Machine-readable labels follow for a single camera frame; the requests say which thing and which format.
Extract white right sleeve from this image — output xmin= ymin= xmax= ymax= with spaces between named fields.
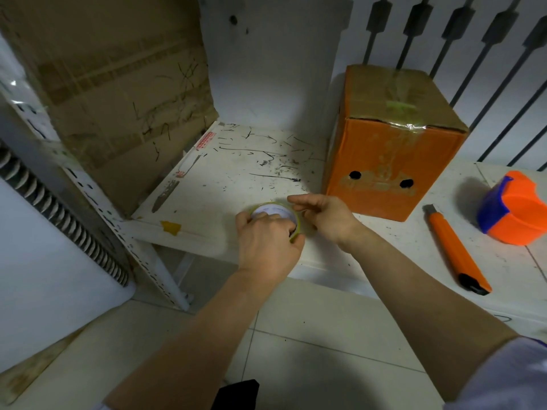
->
xmin=444 ymin=335 xmax=547 ymax=410

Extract orange blue tape dispenser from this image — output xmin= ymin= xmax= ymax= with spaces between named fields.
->
xmin=476 ymin=170 xmax=547 ymax=247

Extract person's right hand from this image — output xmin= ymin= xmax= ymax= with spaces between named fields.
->
xmin=287 ymin=193 xmax=364 ymax=255

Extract person's left forearm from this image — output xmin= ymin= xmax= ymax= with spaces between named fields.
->
xmin=104 ymin=268 xmax=287 ymax=410

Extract person's right forearm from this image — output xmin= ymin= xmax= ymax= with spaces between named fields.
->
xmin=340 ymin=224 xmax=520 ymax=402

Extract yellow tape roll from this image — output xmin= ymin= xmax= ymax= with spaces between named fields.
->
xmin=249 ymin=202 xmax=305 ymax=244

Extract white perforated shelf post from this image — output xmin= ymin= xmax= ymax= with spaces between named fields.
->
xmin=0 ymin=34 xmax=191 ymax=312

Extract white slotted radiator panel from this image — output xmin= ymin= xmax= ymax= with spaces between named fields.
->
xmin=337 ymin=0 xmax=547 ymax=174

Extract black trousers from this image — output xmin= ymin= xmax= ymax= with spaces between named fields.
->
xmin=211 ymin=379 xmax=260 ymax=410

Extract white appliance with vent grille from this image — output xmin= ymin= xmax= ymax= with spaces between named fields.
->
xmin=0 ymin=142 xmax=137 ymax=374

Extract person's left hand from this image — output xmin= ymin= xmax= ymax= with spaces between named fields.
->
xmin=235 ymin=208 xmax=307 ymax=282

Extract orange utility knife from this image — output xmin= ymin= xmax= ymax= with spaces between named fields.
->
xmin=423 ymin=203 xmax=493 ymax=297

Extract brown cardboard sheet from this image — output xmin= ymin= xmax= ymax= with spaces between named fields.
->
xmin=0 ymin=0 xmax=219 ymax=218

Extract orange cardboard box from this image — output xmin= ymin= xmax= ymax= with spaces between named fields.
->
xmin=321 ymin=64 xmax=470 ymax=223

